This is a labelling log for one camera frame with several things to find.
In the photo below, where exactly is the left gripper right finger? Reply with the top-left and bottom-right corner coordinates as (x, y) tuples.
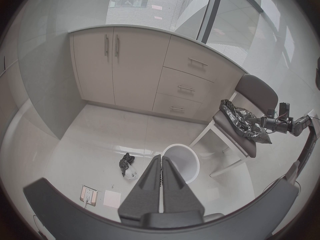
(162, 156), (205, 219)

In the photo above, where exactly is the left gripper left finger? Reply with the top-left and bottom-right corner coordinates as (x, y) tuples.
(118, 154), (163, 222)

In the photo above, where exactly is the black plastic bag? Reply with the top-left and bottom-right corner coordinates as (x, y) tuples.
(219, 99), (272, 144)

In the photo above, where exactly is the clear printed wrapper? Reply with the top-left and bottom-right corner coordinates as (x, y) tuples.
(124, 164), (139, 181)

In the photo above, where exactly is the black plastic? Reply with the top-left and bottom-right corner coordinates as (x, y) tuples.
(119, 153), (135, 177)

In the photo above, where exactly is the white trash bin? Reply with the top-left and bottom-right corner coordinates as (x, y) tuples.
(162, 144), (200, 184)

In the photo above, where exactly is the grey padded chair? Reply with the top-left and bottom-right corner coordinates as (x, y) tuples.
(190, 73), (279, 178)

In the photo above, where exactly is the beige cabinet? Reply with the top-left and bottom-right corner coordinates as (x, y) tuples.
(68, 24), (248, 124)

